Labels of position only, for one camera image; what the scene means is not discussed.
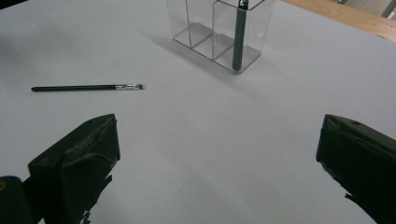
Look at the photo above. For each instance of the thin black makeup brush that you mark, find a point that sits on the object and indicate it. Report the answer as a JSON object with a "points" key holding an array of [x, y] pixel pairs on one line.
{"points": [[77, 88]]}

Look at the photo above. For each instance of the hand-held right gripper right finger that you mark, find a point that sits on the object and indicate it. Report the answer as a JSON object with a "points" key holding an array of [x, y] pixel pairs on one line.
{"points": [[361, 165]]}

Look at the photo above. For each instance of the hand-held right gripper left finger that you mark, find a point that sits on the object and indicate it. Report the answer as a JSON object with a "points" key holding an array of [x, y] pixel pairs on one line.
{"points": [[81, 165]]}

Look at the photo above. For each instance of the clear acrylic organizer box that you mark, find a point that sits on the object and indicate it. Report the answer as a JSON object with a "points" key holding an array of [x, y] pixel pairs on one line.
{"points": [[202, 34]]}

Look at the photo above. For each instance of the wooden board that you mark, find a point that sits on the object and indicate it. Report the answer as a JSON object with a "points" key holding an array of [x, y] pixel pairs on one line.
{"points": [[351, 15]]}

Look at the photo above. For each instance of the large black makeup brush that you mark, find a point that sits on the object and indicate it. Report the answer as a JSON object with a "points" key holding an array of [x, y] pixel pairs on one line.
{"points": [[239, 37]]}

